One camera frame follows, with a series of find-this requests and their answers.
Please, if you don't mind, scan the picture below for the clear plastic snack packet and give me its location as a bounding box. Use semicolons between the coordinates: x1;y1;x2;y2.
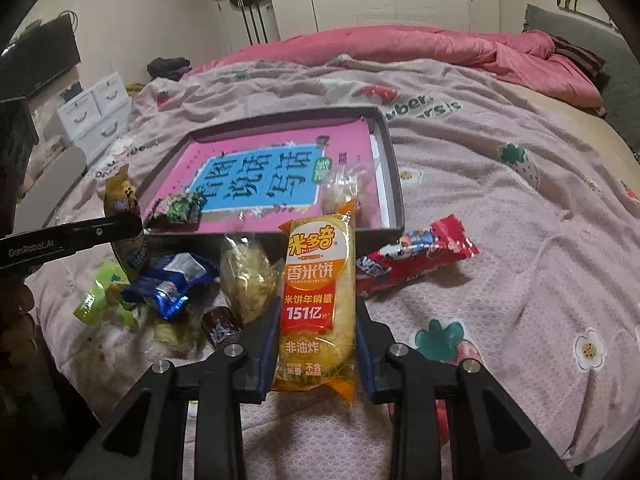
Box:
321;159;362;222

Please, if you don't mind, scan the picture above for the blue cookie packet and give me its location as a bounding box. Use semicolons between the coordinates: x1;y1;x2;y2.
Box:
144;252;221;292
121;280;190;322

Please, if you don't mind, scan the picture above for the pink quilt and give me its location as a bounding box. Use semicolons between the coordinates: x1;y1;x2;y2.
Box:
181;25;604;111

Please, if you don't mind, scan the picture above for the person's left hand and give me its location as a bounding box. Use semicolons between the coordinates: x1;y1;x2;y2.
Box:
0;280;37;343

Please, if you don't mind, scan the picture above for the brown round cake packet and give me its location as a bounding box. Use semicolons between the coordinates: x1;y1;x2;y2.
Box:
200;306;244;350

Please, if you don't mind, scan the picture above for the grey shallow box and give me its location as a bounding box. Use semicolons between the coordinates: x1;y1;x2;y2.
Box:
137;105;405;239

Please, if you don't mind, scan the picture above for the grey headboard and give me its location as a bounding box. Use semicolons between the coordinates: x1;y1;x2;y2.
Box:
522;4;640;157

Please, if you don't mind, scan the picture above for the pale green snack packet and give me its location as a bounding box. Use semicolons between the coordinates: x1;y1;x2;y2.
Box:
151;316;207;357

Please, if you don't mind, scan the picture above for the beige bed mattress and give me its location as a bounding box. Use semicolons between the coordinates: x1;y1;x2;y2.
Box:
500;80;640;173

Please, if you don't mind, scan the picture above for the clear yellowish snack packet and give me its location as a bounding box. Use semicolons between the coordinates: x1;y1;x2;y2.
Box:
220;234;284;324

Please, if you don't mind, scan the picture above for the dark striped pillow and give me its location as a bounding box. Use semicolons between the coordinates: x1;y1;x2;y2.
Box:
546;35;609;82

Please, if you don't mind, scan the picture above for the pink book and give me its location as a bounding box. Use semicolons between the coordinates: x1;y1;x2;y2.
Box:
141;122;382;227

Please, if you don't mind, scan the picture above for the yellow rice cracker packet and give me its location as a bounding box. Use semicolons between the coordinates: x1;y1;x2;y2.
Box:
271;203;362;407

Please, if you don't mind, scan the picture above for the dark clothes pile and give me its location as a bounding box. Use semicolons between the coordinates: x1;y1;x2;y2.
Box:
147;56;192;81

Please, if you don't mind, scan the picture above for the pink printed blanket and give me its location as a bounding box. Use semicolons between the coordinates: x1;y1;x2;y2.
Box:
25;57;640;480

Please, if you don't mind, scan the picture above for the red snack packet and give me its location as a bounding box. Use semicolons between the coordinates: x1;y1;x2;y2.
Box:
355;213;480;302

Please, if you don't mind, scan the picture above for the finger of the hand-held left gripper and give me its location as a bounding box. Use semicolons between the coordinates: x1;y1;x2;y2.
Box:
62;213;145;254

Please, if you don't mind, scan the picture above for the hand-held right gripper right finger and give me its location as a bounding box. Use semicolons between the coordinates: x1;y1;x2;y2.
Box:
355;302;583;480

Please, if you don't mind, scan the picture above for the green and black snack packet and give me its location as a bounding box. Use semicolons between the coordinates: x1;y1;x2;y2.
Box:
145;192;204;229

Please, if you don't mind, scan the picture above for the yellow snack packet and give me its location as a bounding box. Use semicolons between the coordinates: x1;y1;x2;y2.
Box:
103;164;152;282

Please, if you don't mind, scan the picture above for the black television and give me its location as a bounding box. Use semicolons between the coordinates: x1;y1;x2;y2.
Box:
0;14;82;107

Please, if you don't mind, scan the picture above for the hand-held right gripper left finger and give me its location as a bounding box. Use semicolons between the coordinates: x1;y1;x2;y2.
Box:
65;296;284;480

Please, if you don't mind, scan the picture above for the white drawer cabinet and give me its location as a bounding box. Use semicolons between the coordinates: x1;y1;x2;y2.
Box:
56;72;134;159

